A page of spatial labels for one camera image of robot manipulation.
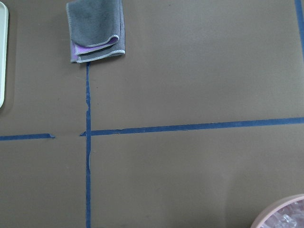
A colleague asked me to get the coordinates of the grey folded cloth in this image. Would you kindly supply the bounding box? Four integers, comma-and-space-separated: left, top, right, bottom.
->
66, 0, 125, 63

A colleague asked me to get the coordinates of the pink bowl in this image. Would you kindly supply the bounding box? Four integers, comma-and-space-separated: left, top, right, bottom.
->
251, 194, 304, 228

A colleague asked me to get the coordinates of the cream bear tray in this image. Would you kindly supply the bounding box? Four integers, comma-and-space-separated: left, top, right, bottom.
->
0, 2, 9, 107

